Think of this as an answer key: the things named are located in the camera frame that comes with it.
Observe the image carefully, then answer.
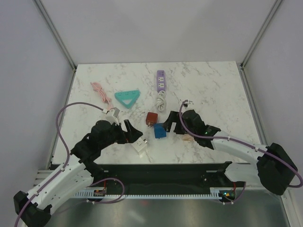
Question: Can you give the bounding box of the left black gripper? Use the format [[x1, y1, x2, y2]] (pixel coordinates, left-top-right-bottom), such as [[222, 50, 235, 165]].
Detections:
[[99, 119, 143, 149]]

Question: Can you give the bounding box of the white cube socket adapter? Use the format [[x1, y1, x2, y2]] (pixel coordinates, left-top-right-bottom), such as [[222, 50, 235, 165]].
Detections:
[[132, 137, 148, 157]]

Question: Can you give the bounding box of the blue cube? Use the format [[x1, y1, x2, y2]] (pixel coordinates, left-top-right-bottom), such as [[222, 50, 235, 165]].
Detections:
[[153, 123, 167, 139]]

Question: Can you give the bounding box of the orange patterned block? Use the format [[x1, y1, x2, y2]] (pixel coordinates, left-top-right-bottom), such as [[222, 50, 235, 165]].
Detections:
[[145, 112, 158, 127]]

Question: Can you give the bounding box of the pink plug adapter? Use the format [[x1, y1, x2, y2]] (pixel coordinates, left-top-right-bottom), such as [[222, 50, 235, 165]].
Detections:
[[182, 135, 194, 142]]

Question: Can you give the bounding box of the teal triangular power strip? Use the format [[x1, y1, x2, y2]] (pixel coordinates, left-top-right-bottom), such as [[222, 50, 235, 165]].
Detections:
[[115, 90, 140, 109]]

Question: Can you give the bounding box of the purple power strip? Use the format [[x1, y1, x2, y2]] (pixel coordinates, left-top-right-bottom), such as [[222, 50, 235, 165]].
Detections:
[[156, 70, 167, 93]]

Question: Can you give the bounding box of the pink cable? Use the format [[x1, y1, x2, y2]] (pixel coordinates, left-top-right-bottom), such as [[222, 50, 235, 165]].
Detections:
[[90, 81, 112, 106]]

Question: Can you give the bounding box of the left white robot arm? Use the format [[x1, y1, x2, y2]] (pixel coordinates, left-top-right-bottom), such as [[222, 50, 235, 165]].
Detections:
[[13, 120, 143, 227]]

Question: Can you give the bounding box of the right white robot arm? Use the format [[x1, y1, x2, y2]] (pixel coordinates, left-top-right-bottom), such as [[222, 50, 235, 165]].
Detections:
[[163, 110, 298, 195]]

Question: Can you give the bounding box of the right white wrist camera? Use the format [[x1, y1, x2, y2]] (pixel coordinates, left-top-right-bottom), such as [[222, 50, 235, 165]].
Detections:
[[183, 100, 194, 106]]

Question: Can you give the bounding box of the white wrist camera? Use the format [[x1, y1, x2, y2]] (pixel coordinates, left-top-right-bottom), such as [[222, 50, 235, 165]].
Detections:
[[183, 100, 194, 106], [106, 107, 120, 125]]

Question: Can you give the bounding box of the white coiled power cord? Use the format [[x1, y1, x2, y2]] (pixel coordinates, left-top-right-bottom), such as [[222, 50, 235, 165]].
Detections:
[[155, 91, 168, 112]]

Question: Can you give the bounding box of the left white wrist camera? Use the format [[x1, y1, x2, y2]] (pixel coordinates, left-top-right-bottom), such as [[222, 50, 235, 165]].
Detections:
[[106, 107, 120, 125]]

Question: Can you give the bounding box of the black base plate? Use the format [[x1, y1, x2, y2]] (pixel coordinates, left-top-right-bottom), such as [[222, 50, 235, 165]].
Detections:
[[93, 163, 244, 195]]

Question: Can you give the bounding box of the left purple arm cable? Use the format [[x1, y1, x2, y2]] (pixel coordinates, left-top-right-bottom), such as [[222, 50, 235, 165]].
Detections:
[[14, 102, 105, 227]]

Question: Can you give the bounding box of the white slotted cable duct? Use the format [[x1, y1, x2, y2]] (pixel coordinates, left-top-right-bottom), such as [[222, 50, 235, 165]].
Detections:
[[72, 187, 236, 200]]

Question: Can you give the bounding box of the right aluminium frame post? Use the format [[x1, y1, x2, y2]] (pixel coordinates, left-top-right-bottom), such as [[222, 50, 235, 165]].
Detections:
[[239, 0, 284, 69]]

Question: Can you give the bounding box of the aluminium frame post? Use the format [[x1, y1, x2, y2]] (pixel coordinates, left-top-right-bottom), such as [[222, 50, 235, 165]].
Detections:
[[33, 0, 78, 71], [239, 0, 284, 69]]

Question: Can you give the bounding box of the left aluminium frame post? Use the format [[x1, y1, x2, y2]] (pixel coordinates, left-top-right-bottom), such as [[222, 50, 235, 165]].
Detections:
[[33, 0, 78, 71]]

